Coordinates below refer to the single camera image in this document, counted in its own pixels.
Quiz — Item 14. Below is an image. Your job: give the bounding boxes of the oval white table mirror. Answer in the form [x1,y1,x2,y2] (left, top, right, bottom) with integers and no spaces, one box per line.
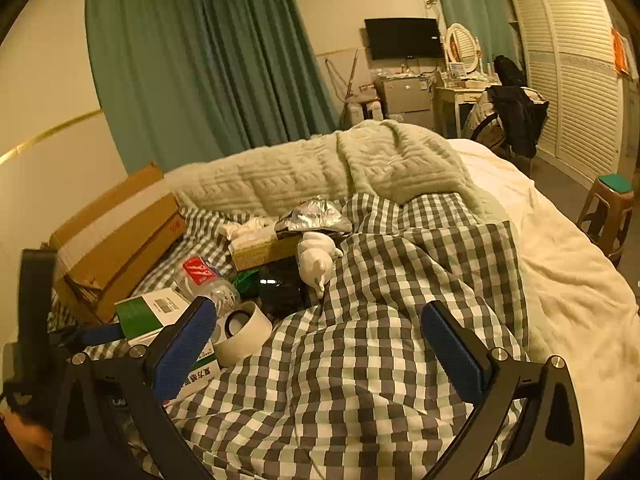
[444,23,479,77]

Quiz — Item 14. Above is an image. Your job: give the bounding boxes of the white bed cover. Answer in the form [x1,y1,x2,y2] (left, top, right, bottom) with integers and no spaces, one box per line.
[445,137,640,480]

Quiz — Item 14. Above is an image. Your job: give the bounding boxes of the grey mini fridge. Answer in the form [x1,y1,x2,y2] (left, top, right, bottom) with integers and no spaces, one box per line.
[381,76,434,129]

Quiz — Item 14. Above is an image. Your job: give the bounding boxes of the white plastic jugs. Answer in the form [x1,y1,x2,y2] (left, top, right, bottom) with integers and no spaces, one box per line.
[345,99,385,124]

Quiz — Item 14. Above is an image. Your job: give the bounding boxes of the grey white checkered blanket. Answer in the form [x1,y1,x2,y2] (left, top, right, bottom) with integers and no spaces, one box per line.
[47,192,532,480]

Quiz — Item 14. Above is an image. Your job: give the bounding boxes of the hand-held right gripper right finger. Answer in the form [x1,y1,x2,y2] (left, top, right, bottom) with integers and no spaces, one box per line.
[420,300,586,480]

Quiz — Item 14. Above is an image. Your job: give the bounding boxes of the white plush toy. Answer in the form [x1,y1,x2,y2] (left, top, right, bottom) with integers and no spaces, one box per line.
[297,231,345,295]

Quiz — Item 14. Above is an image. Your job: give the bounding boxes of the plain cardboard box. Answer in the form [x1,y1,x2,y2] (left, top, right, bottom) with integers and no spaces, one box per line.
[49,162,182,292]

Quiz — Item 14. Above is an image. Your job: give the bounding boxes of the plastic bottle red label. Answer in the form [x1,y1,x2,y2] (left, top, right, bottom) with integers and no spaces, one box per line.
[174,255,242,317]

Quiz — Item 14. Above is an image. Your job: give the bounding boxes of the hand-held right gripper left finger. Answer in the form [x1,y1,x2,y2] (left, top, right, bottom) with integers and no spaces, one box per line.
[50,296,221,480]

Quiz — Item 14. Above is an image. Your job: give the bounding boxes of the orange paper sheet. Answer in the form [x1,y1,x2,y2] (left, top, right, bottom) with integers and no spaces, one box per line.
[610,28,632,75]

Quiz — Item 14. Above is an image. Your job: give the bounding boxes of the black pouch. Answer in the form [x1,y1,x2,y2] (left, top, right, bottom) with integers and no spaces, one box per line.
[257,264,309,319]

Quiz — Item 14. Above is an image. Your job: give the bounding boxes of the white dressing table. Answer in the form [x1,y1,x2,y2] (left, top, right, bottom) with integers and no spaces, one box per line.
[433,84,502,139]

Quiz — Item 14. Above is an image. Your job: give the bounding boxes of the white tape roll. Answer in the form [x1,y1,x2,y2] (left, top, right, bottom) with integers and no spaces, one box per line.
[211,301,274,368]

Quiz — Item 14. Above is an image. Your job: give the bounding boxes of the narrow teal curtain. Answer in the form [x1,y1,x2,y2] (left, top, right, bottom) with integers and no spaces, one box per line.
[427,0,522,68]

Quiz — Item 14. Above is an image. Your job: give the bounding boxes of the cream knitted fluffy blanket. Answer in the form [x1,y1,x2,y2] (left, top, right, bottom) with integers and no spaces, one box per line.
[165,120,503,223]

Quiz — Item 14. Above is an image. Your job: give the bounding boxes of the white medicine box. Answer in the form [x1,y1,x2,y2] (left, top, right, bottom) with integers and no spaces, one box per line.
[127,327,222,404]

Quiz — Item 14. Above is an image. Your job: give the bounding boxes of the black bag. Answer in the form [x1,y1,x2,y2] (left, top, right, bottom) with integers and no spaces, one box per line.
[493,55,527,89]

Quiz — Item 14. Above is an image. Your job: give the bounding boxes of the brown stool green cushion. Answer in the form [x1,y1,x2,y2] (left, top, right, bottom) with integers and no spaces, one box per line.
[576,173,636,267]

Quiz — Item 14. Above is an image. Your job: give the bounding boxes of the green wrapper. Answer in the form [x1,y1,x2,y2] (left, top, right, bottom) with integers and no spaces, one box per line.
[234,269,262,297]

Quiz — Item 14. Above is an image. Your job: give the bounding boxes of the wide teal curtain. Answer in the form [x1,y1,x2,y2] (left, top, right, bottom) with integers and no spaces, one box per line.
[85,0,342,175]

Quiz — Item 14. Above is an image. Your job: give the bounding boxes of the white louvered wardrobe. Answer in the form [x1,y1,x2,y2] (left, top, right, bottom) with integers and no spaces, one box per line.
[499,0,637,192]

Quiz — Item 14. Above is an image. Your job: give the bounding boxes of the green white box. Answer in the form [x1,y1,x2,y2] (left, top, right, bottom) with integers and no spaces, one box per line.
[114,287,192,342]

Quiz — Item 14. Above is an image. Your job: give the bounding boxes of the silver foil bag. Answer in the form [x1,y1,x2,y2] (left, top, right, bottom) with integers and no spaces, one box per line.
[274,198,354,239]

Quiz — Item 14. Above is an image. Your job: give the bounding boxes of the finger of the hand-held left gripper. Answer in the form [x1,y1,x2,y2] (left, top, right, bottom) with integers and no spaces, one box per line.
[65,322,126,350]

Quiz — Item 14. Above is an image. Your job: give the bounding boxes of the tissue box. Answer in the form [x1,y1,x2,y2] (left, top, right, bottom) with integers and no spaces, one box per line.
[223,216,302,272]

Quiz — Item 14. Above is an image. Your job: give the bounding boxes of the black wall television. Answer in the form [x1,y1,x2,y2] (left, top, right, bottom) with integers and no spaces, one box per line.
[364,17,444,60]

